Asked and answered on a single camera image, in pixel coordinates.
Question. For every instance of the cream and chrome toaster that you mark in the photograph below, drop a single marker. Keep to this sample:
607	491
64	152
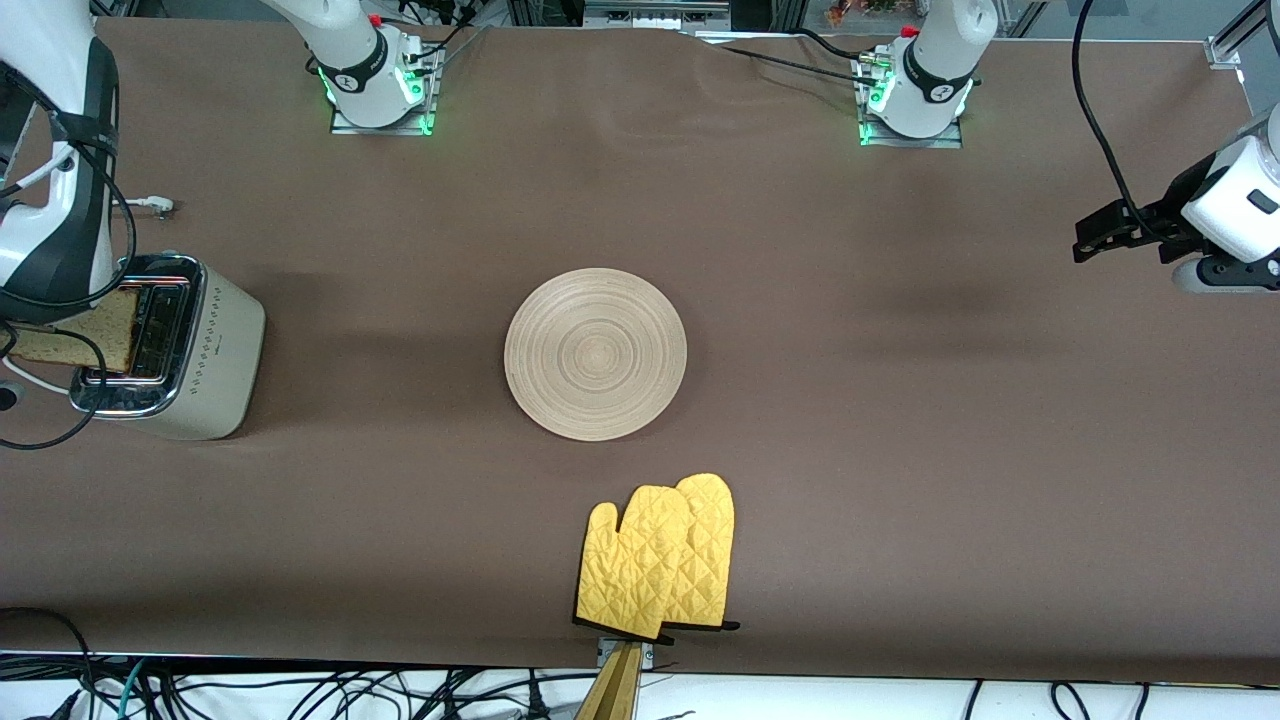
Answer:
215	360

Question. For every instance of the grey metal frame box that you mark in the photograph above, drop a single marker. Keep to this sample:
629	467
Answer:
655	12

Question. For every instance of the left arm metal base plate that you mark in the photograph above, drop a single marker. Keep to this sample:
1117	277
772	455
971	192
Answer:
945	140

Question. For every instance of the aluminium frame profile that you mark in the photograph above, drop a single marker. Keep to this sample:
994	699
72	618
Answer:
1235	35

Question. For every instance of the brown table cover sheet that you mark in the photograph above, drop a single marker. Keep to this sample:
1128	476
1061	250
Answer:
640	200

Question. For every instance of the yellow quilted oven mitt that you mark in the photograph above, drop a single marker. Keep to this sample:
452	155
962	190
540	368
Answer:
710	540
630	570

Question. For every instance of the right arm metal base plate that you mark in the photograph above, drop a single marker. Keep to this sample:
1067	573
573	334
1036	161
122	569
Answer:
385	128

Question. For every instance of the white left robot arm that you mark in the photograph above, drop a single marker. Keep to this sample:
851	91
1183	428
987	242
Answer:
930	70

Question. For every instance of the yellow wooden post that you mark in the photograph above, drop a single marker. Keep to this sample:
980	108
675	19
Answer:
615	690

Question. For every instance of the orange background object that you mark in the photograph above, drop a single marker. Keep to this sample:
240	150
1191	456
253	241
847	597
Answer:
860	10

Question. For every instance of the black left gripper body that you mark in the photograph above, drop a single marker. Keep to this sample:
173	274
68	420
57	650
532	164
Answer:
1168	206

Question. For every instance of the brown bread slice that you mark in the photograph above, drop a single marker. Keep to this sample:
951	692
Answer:
95	335

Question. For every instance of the small metal bracket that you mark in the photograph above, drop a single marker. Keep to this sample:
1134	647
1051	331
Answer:
648	655

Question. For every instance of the white power plug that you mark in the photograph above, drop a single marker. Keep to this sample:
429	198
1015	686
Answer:
155	206

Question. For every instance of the round wooden plate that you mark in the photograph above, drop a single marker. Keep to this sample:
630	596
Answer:
595	355

